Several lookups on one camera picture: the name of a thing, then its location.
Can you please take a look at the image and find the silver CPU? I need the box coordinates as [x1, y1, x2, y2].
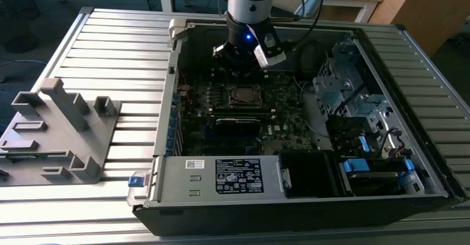
[236, 86, 261, 103]

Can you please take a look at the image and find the metal socket cover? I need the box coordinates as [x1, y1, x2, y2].
[229, 84, 267, 106]

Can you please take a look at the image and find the metal locking lever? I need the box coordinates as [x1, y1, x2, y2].
[229, 96, 267, 107]

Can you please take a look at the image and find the CPU socket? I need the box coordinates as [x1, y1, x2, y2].
[227, 83, 272, 110]

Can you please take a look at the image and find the black graphics card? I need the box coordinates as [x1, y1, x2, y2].
[215, 117, 261, 136]

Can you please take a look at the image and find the metal drive cage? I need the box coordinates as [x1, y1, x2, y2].
[311, 42, 391, 119]

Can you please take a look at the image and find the green motherboard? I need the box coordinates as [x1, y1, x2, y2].
[174, 68, 324, 157]

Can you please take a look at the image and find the blue disk carrier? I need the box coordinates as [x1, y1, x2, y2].
[356, 135, 369, 153]
[339, 158, 371, 173]
[401, 158, 416, 180]

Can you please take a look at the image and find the grey power supply unit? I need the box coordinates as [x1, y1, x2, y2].
[152, 155, 287, 202]

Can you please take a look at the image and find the wooden cabinet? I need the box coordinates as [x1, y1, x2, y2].
[368, 0, 470, 57]

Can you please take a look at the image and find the blue case latch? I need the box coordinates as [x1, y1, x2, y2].
[128, 175, 146, 188]

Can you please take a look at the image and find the black hard disk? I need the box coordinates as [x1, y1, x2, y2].
[347, 172, 401, 197]

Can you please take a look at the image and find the grey parts rack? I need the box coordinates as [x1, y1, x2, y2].
[0, 77, 122, 187]

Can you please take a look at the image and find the black PC case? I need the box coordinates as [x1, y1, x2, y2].
[125, 18, 470, 237]

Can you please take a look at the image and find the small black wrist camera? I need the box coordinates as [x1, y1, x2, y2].
[211, 44, 228, 60]

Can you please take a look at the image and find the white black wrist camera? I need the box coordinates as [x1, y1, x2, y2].
[252, 30, 288, 70]

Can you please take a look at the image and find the black looped cable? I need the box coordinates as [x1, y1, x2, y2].
[296, 40, 331, 78]

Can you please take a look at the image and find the black drive cable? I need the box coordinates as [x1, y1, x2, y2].
[333, 84, 365, 118]

